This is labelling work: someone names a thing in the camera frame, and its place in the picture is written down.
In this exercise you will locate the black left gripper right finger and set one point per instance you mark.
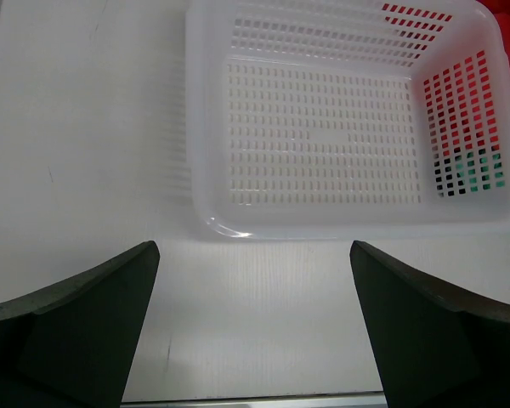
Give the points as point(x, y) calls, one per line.
point(435, 344)

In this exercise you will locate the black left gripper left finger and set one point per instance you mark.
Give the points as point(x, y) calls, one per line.
point(71, 344)

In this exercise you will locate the green tank top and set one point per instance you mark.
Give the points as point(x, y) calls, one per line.
point(486, 206)

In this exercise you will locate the black tank top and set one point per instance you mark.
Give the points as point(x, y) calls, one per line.
point(449, 173)

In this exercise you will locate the white perforated plastic basket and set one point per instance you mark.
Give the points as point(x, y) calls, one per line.
point(277, 141)

